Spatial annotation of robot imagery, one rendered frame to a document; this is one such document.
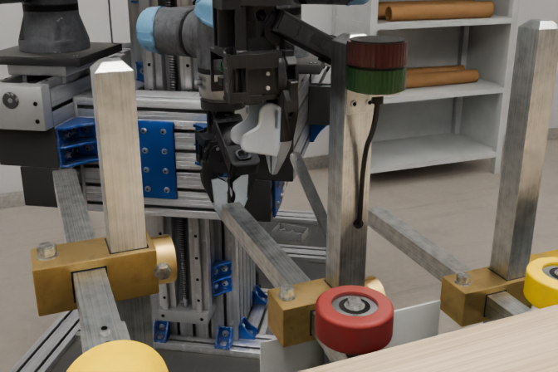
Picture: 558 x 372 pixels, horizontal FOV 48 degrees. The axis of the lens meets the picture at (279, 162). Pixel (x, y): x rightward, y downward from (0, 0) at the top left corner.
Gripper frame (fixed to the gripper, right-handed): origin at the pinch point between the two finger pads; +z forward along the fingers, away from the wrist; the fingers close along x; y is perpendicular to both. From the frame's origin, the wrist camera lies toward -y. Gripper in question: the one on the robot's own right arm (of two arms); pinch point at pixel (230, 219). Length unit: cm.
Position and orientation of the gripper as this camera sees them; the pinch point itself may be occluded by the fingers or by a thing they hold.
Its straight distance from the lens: 105.2
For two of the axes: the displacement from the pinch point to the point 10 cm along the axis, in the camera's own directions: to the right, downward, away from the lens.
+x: -9.3, 1.2, -3.6
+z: 0.0, 9.5, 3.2
